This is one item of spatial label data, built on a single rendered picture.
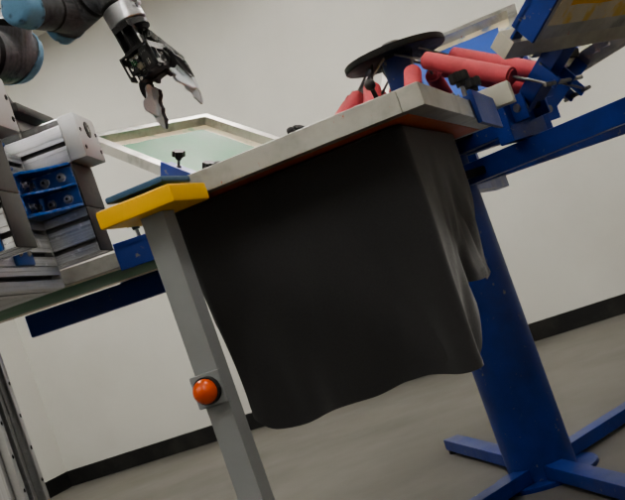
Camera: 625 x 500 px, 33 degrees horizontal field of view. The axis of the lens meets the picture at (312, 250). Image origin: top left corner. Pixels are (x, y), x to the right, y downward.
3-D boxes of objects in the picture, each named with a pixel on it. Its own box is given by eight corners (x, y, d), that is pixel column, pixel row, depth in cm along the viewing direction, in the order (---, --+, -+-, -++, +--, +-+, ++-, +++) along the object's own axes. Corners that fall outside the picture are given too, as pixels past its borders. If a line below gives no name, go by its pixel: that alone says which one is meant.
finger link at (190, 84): (189, 102, 200) (156, 73, 203) (204, 104, 206) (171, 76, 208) (198, 88, 199) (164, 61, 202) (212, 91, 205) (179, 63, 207)
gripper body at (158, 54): (131, 86, 203) (102, 34, 204) (154, 89, 211) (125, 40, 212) (161, 63, 200) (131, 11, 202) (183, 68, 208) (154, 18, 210)
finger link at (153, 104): (142, 131, 204) (133, 83, 204) (157, 132, 210) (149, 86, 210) (156, 127, 203) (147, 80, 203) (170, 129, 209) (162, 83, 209)
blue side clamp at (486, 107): (482, 121, 208) (470, 88, 208) (458, 130, 210) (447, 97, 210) (503, 127, 237) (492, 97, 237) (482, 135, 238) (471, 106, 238)
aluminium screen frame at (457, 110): (425, 103, 163) (417, 80, 163) (112, 229, 181) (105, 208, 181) (497, 123, 237) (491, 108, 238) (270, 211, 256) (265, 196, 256)
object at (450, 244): (488, 363, 174) (402, 123, 175) (466, 370, 175) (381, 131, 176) (521, 323, 217) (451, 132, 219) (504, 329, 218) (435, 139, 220)
